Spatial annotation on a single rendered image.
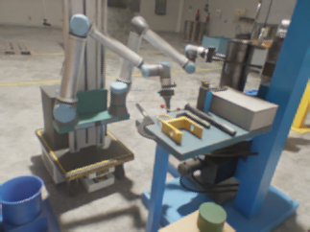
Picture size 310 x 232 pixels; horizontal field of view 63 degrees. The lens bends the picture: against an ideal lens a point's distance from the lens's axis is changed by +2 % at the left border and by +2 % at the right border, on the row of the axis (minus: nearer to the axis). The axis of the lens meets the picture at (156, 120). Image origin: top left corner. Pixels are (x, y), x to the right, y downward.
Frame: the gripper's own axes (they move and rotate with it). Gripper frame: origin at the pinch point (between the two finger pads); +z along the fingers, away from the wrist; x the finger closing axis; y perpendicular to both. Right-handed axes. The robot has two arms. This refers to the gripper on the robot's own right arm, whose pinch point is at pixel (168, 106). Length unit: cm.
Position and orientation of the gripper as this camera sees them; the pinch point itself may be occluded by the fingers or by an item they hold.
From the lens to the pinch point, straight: 197.1
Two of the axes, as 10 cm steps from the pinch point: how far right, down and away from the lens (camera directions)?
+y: -8.1, 1.7, -5.6
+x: 5.8, 0.7, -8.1
